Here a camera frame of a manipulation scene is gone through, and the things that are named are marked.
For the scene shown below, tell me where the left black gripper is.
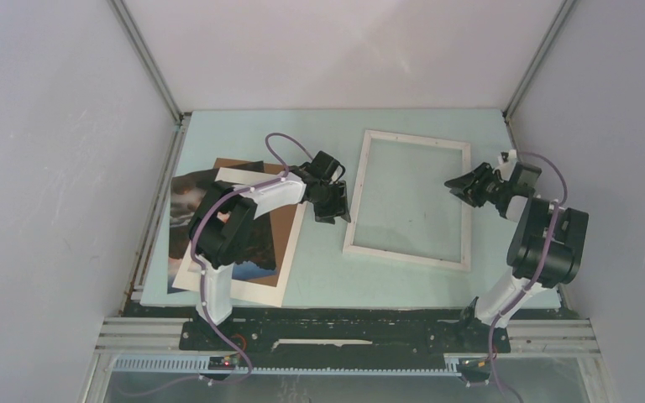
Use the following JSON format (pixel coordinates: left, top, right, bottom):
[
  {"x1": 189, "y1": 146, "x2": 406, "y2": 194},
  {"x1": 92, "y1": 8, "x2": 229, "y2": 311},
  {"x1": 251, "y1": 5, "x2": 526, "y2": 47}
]
[{"x1": 308, "y1": 181, "x2": 349, "y2": 226}]

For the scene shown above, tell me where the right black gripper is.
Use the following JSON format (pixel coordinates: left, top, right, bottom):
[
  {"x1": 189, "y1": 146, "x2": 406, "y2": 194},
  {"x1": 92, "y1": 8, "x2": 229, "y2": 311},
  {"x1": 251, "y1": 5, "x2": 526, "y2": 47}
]
[{"x1": 444, "y1": 161, "x2": 510, "y2": 207}]

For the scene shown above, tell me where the white picture frame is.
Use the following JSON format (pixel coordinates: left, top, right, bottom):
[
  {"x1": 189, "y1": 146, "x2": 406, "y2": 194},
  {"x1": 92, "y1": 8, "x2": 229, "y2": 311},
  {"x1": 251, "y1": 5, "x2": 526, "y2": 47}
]
[{"x1": 343, "y1": 130, "x2": 472, "y2": 272}]

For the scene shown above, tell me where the brown backing board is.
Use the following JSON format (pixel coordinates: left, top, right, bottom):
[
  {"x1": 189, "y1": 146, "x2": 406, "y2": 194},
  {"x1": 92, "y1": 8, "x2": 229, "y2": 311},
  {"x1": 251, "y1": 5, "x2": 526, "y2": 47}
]
[{"x1": 212, "y1": 158, "x2": 302, "y2": 289}]

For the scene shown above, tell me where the landscape photo print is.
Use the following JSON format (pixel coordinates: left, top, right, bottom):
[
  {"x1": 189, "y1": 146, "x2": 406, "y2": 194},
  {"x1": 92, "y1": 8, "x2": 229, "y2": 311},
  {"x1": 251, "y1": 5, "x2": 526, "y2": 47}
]
[{"x1": 167, "y1": 168, "x2": 280, "y2": 294}]

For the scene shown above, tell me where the white mat board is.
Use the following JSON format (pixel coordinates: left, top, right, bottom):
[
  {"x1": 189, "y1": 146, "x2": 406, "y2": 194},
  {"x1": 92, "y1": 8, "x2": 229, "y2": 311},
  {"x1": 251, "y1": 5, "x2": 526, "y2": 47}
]
[{"x1": 174, "y1": 161, "x2": 306, "y2": 307}]

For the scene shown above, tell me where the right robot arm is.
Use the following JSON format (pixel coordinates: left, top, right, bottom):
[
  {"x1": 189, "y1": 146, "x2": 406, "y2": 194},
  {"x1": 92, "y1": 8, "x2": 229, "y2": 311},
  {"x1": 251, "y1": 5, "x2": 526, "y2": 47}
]
[{"x1": 444, "y1": 161, "x2": 590, "y2": 351}]

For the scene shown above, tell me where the right corner aluminium profile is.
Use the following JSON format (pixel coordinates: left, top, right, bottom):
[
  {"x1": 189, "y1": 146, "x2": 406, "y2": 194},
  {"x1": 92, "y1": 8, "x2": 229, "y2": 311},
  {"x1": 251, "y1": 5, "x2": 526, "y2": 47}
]
[{"x1": 503, "y1": 0, "x2": 579, "y2": 123}]

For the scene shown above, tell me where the corner aluminium profile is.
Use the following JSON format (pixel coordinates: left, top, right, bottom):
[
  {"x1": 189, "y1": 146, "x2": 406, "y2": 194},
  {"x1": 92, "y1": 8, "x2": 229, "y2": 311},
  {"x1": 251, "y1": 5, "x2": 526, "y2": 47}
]
[
  {"x1": 106, "y1": 0, "x2": 185, "y2": 124},
  {"x1": 503, "y1": 0, "x2": 579, "y2": 123}
]

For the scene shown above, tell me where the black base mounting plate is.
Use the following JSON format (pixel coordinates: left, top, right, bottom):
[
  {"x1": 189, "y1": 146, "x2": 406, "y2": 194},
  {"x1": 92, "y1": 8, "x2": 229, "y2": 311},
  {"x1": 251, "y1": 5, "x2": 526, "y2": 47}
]
[{"x1": 179, "y1": 307, "x2": 511, "y2": 370}]

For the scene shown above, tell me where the left corner aluminium profile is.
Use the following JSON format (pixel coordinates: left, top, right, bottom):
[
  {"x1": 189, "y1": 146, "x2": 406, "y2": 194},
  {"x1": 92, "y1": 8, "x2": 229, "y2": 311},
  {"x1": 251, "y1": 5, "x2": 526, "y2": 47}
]
[{"x1": 106, "y1": 0, "x2": 185, "y2": 124}]

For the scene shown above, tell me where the white toothed cable duct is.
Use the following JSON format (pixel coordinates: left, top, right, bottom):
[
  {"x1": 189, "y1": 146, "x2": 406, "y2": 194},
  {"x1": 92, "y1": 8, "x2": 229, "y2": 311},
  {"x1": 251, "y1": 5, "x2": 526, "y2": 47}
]
[{"x1": 111, "y1": 354, "x2": 461, "y2": 377}]

